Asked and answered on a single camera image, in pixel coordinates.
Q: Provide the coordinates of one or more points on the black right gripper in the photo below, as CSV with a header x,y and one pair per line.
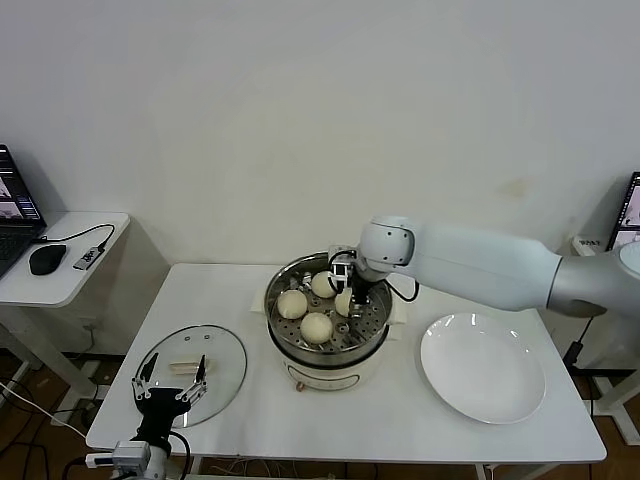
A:
x,y
361,292

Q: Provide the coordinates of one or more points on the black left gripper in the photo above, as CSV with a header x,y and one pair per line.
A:
x,y
160,406

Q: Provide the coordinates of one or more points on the white steamed baozi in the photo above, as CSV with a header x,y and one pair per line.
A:
x,y
292,304
342,304
317,327
322,285

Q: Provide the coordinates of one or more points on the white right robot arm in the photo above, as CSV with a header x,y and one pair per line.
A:
x,y
475,265

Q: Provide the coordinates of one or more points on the stainless steel steamer basket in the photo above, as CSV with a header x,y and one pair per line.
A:
x,y
365,332

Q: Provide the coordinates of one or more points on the cream electric cooker pot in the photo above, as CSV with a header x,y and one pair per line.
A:
x,y
325,375

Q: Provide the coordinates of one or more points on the grey usb hub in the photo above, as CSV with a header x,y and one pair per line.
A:
x,y
89,258

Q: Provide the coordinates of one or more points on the white side table with mouse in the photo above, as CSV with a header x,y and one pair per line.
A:
x,y
50,292

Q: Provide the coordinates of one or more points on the white round plate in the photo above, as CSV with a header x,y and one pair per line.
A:
x,y
480,370

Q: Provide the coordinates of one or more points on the black computer mouse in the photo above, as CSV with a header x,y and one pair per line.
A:
x,y
47,260

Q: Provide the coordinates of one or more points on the black laptop beside mouse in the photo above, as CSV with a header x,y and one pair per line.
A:
x,y
15,200

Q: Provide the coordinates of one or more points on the white side table with label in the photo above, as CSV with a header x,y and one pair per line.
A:
x,y
612,400

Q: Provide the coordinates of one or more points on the black laptop on labelled table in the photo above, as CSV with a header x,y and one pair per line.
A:
x,y
627,215

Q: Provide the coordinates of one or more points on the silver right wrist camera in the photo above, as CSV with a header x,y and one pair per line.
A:
x,y
341,267

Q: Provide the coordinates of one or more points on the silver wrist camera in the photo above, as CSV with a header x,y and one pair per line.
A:
x,y
341,267
132,454

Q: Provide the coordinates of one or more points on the white wall power socket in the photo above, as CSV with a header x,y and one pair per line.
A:
x,y
93,324

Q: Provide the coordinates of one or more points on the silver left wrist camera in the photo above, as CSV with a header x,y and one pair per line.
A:
x,y
132,454

